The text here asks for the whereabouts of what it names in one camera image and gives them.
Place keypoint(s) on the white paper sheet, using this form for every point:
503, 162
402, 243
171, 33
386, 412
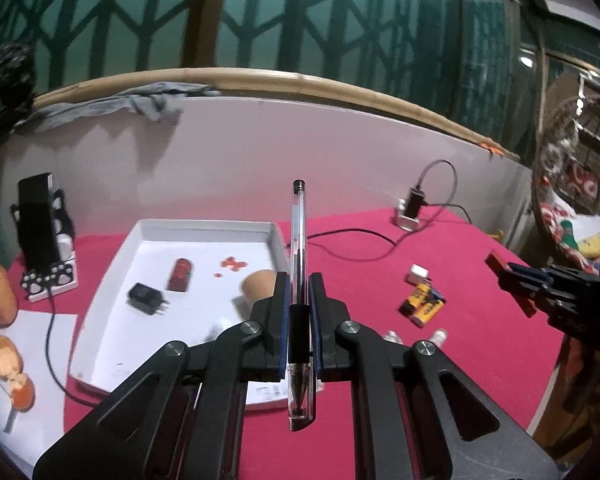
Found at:
35, 410

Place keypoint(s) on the yellow plush toy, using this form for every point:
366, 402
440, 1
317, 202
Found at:
591, 249

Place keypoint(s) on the black smartphone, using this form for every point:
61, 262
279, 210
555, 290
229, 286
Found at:
35, 220

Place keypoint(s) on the dark red rectangular block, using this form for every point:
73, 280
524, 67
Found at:
510, 282

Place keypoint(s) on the red tablecloth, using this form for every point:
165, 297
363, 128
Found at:
430, 385

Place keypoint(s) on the white cardboard tray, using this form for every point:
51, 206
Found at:
145, 260

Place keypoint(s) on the metal window grille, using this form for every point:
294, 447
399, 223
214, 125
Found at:
330, 20

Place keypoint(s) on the brown egg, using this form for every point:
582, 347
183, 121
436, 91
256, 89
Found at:
257, 285

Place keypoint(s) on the black plastic bag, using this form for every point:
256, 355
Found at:
5, 75

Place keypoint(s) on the black plug adapter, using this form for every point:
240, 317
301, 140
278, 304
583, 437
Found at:
147, 299

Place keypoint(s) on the small red scraps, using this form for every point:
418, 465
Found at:
232, 262

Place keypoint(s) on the white power socket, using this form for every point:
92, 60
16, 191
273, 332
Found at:
405, 222

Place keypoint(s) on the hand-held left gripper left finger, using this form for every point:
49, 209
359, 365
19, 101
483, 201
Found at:
280, 340

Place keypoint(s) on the clear black ballpoint pen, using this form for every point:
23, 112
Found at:
298, 240

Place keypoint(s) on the black charger adapter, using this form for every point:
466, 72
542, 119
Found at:
416, 202

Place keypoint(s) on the grey cloth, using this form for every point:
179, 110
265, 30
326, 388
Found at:
150, 102

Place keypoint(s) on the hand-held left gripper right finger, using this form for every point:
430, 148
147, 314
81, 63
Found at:
316, 340

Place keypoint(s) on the red lighter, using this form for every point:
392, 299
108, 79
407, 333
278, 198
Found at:
180, 275

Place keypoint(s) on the small white bottle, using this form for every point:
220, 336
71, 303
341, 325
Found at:
393, 338
439, 336

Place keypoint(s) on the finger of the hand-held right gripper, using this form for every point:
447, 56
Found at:
540, 296
545, 275

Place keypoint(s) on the black white paw phone stand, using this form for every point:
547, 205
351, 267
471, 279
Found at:
55, 280

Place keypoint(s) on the small orange object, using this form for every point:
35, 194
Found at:
494, 148

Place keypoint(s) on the wicker hanging chair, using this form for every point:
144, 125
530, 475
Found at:
545, 160

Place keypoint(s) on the red white patterned cushion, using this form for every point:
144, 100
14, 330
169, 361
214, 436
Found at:
580, 180

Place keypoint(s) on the white cube adapter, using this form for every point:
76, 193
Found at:
418, 275

